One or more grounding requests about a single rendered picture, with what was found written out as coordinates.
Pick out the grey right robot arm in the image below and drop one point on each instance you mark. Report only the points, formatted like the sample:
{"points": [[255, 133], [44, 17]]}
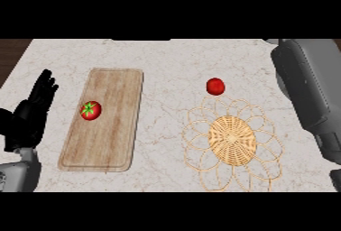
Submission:
{"points": [[306, 90]]}

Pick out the wicker basket bowl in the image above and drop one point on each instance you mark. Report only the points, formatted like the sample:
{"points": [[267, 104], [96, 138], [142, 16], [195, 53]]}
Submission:
{"points": [[232, 140]]}

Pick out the wooden cutting board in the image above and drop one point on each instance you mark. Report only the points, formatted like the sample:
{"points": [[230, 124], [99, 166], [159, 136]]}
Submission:
{"points": [[103, 120]]}

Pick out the red tomato with green stem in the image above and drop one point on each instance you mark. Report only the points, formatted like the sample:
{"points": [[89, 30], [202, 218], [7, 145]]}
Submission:
{"points": [[90, 110]]}

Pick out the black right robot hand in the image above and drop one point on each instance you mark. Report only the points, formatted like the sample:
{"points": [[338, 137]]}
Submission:
{"points": [[337, 180]]}

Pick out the red round fruit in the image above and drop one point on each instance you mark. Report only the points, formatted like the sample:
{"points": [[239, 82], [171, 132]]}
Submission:
{"points": [[214, 86]]}

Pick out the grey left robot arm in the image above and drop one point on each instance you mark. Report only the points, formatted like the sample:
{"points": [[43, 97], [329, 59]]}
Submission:
{"points": [[18, 174]]}

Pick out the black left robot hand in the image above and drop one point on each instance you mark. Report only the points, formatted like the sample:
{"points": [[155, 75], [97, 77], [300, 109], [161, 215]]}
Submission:
{"points": [[27, 120]]}

